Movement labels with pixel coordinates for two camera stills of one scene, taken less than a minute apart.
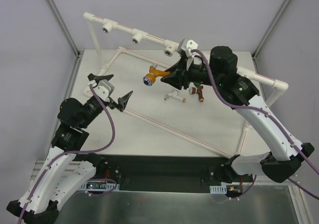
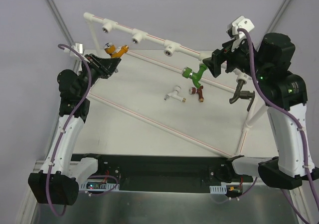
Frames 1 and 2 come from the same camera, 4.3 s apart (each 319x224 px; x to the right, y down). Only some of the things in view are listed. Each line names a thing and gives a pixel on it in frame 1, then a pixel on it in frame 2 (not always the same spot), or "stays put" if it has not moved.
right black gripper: [182, 72] -> [222, 58]
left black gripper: [109, 99] -> [100, 64]
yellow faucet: [150, 78] -> [110, 49]
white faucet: [174, 94] stays put
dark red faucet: [193, 90] stays put
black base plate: [154, 173] stays put
